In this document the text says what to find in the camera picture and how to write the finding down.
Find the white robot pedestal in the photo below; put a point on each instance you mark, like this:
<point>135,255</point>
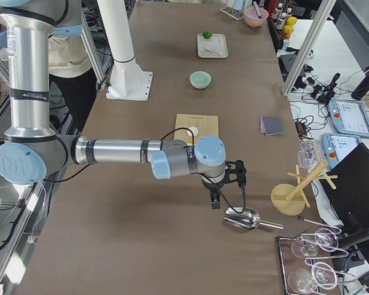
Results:
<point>127,81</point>

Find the black laptop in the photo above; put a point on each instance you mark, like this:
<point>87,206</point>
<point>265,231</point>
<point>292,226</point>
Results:
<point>350,199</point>

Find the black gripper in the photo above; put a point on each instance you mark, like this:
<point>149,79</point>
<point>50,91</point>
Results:
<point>211,185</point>

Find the white ceramic spoon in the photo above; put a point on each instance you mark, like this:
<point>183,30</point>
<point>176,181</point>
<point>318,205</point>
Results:
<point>213,51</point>

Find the metal scoop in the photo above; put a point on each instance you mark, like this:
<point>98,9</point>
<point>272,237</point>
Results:
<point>247,219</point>

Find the upper teach pendant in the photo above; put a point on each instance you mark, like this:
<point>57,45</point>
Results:
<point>349,117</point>

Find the upper wine glass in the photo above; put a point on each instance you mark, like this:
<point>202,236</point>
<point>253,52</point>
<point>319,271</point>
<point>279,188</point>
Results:
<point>308,245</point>

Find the pink bowl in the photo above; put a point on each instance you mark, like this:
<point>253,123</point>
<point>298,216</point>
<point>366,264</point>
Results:
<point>251,17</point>

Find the wine glass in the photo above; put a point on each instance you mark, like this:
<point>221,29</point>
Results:
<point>308,245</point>
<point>314,280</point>

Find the light green ceramic bowl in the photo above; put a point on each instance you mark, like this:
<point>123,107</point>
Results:
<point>200,79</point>

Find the wooden cup tree stand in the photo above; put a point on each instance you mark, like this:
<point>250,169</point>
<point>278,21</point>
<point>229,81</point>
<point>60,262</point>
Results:
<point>291,200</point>

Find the white steamed bun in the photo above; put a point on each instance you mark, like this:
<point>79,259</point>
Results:
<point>192,131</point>

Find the beige rectangular tray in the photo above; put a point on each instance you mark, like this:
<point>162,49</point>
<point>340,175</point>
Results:
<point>216,42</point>

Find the green lime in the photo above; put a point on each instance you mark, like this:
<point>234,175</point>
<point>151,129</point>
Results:
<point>207,34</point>

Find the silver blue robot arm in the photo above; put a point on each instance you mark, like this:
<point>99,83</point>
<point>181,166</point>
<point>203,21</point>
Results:
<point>32,150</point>

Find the teach pendant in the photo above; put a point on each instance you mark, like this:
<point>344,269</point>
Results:
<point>349,117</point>
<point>337,146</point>

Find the clear plastic bag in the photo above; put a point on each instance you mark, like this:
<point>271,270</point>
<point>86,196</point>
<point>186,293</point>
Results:
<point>309,154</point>

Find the person in beige shirt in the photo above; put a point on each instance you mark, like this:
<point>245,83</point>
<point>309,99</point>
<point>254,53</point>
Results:
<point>67,55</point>

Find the wooden cutting board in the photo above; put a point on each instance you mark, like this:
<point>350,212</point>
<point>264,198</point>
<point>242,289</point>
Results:
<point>207,125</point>

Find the aluminium frame post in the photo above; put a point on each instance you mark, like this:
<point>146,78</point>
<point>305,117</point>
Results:
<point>312,35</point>

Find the lower teach pendant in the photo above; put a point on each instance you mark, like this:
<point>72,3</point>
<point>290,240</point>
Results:
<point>337,146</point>

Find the lower wine glass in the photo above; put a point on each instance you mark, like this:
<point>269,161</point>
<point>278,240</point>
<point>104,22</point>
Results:
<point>314,280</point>

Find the black water bottle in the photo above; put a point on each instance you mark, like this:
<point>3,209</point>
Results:
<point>362,89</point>

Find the grey folded cloth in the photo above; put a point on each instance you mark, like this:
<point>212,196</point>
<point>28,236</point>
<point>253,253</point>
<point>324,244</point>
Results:
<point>272,125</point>

